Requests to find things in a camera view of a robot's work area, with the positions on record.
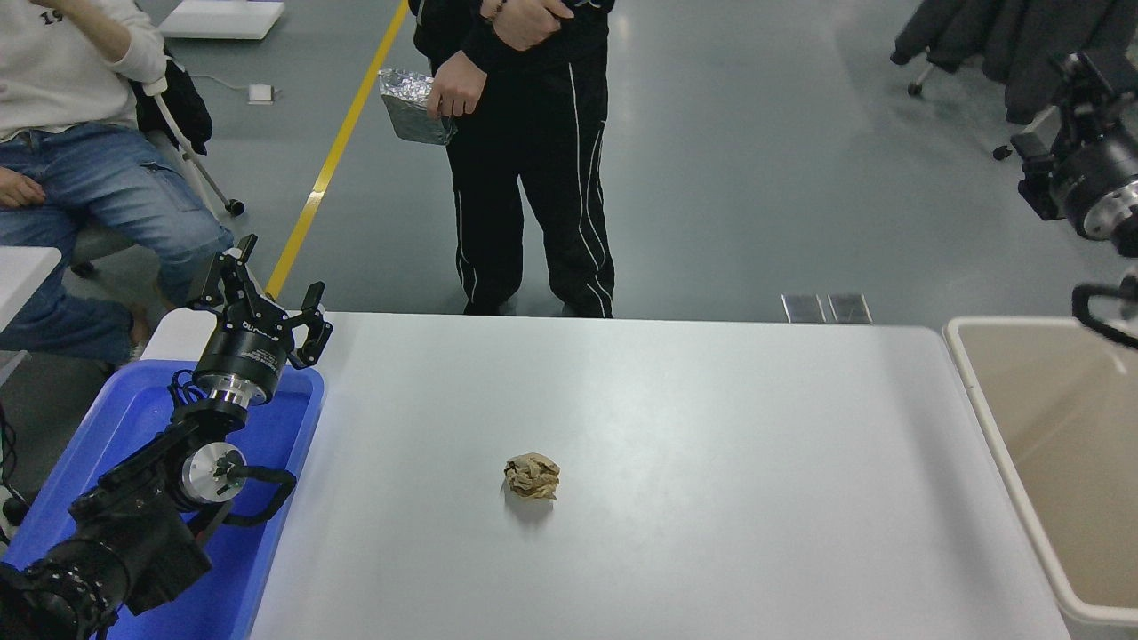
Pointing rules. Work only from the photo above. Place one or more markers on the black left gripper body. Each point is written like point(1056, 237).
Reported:
point(244, 354)

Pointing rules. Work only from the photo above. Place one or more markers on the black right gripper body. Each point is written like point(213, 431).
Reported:
point(1098, 169)

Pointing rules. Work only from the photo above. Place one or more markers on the silver foil tray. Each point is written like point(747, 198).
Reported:
point(409, 107)

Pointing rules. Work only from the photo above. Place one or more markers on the person's forearm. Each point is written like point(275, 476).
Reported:
point(89, 27)

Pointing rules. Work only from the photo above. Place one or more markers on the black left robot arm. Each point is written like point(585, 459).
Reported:
point(133, 533)

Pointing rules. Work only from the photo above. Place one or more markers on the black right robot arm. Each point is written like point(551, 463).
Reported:
point(1122, 209)

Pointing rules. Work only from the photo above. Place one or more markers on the person's hand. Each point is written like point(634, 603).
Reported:
point(18, 188)

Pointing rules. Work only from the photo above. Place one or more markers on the person's right hand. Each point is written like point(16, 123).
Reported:
point(458, 84)

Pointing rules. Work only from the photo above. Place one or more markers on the person's left hand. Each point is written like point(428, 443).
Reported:
point(529, 20)

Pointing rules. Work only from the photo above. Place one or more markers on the blue plastic tray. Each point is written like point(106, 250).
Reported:
point(276, 427)

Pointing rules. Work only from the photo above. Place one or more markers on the dark coats on chair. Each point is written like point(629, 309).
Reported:
point(996, 36)

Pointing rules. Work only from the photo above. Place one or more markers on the white office chair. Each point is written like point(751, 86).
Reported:
point(191, 156)

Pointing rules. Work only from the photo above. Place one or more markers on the person on chair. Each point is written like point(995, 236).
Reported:
point(89, 178)

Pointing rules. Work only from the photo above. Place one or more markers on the black jacket on chair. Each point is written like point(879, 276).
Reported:
point(182, 107)

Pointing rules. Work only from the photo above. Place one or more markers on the white side table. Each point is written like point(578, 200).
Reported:
point(22, 276)

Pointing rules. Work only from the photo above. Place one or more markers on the metal floor plate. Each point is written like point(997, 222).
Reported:
point(850, 308)
point(804, 308)

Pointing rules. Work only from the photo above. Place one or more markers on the crumpled tan paper ball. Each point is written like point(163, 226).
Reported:
point(532, 476)

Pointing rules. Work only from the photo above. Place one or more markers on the large pale bin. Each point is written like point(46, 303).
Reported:
point(1067, 444)

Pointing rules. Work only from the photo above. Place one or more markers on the person holding foil tray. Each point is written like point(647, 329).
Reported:
point(533, 178)

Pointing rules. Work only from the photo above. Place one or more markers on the flat white box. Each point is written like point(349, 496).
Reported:
point(222, 18)

